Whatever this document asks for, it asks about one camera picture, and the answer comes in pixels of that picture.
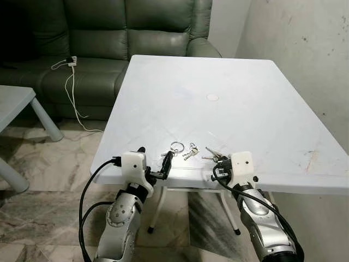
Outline small silver keys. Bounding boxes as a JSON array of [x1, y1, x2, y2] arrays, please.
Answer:
[[183, 142, 198, 160]]

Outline white plastic table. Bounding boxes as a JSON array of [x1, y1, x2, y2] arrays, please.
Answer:
[[90, 55, 349, 236]]

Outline dark green leather sofa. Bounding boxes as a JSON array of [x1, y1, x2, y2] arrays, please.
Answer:
[[0, 0, 222, 122]]

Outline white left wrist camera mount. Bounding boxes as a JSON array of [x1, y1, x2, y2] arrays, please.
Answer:
[[121, 151, 157, 196]]

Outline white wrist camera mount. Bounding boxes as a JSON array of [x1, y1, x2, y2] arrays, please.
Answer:
[[229, 151, 260, 190], [121, 151, 157, 196]]

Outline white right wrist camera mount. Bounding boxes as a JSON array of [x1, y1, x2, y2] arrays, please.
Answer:
[[229, 151, 260, 190]]

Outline large silver key ring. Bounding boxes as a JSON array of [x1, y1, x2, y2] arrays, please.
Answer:
[[164, 141, 185, 158]]

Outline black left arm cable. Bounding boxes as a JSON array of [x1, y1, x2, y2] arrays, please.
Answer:
[[79, 157, 122, 230], [79, 201, 114, 262]]

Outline long white power cable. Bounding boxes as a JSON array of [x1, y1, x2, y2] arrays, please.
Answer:
[[64, 65, 105, 133]]

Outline thin white charger cable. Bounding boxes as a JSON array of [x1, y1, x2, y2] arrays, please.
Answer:
[[51, 59, 70, 70]]

